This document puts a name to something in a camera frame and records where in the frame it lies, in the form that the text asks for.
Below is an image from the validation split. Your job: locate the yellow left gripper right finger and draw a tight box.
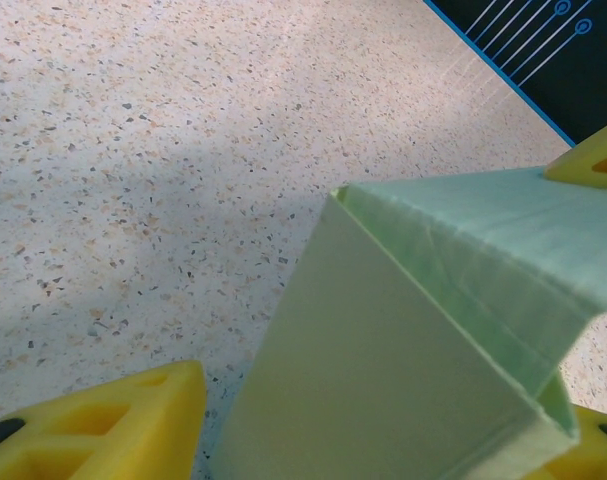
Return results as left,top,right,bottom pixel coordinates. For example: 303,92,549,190
540,404,607,480

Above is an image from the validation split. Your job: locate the light green paper box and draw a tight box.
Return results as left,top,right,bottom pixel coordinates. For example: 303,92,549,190
207,167,607,480

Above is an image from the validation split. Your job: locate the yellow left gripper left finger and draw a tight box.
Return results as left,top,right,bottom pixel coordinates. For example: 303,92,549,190
0,360,207,480

